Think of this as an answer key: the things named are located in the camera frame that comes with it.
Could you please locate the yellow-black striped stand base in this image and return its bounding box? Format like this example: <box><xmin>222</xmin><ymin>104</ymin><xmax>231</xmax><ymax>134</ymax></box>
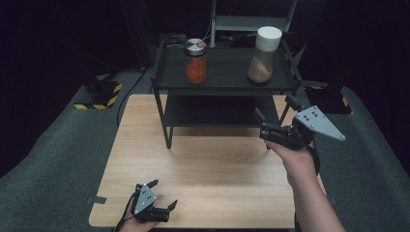
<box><xmin>73</xmin><ymin>79</ymin><xmax>124</xmax><ymax>111</ymax></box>
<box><xmin>304</xmin><ymin>85</ymin><xmax>354</xmax><ymax>115</ymax></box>

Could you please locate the person's left hand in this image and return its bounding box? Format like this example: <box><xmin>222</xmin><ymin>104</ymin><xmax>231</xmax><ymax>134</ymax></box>
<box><xmin>117</xmin><ymin>211</ymin><xmax>157</xmax><ymax>232</ymax></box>

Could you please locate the white cable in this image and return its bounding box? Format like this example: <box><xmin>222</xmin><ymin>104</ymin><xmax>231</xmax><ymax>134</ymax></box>
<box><xmin>165</xmin><ymin>17</ymin><xmax>214</xmax><ymax>48</ymax></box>

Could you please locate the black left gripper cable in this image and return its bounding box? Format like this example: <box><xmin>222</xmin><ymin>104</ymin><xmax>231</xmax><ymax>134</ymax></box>
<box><xmin>113</xmin><ymin>192</ymin><xmax>137</xmax><ymax>232</ymax></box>

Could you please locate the white metal stand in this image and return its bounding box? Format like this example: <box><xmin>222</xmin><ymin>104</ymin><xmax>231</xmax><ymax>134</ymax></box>
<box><xmin>210</xmin><ymin>0</ymin><xmax>298</xmax><ymax>48</ymax></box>

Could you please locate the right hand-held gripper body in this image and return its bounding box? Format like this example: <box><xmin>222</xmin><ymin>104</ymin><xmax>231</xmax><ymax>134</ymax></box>
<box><xmin>259</xmin><ymin>105</ymin><xmax>346</xmax><ymax>152</ymax></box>

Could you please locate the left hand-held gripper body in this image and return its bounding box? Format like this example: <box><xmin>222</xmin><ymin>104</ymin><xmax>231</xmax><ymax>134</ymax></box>
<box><xmin>130</xmin><ymin>183</ymin><xmax>170</xmax><ymax>224</ymax></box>

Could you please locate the black floor cable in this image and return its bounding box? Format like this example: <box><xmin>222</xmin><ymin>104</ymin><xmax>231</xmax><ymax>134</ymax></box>
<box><xmin>116</xmin><ymin>68</ymin><xmax>148</xmax><ymax>128</ymax></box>

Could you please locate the black two-tier metal rack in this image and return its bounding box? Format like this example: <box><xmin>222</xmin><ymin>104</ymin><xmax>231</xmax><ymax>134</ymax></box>
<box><xmin>150</xmin><ymin>38</ymin><xmax>304</xmax><ymax>151</ymax></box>

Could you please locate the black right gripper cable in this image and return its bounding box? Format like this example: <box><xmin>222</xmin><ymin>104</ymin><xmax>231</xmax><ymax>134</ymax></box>
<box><xmin>307</xmin><ymin>141</ymin><xmax>322</xmax><ymax>177</ymax></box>

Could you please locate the silver lid red spice jar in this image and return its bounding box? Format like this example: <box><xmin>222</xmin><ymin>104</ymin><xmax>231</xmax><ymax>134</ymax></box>
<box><xmin>184</xmin><ymin>38</ymin><xmax>208</xmax><ymax>85</ymax></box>

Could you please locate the person's right hand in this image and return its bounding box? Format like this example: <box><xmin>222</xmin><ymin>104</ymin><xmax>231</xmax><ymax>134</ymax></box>
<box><xmin>264</xmin><ymin>139</ymin><xmax>321</xmax><ymax>189</ymax></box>

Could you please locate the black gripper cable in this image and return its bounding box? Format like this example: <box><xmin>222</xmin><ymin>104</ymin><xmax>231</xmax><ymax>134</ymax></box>
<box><xmin>113</xmin><ymin>192</ymin><xmax>137</xmax><ymax>232</ymax></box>
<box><xmin>307</xmin><ymin>141</ymin><xmax>322</xmax><ymax>177</ymax></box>

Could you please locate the grey tape strip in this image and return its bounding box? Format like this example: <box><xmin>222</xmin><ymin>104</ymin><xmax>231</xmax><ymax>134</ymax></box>
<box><xmin>86</xmin><ymin>195</ymin><xmax>108</xmax><ymax>205</ymax></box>

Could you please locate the white lid brown powder jar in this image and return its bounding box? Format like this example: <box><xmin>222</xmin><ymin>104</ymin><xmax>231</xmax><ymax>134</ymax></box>
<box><xmin>247</xmin><ymin>25</ymin><xmax>283</xmax><ymax>84</ymax></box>

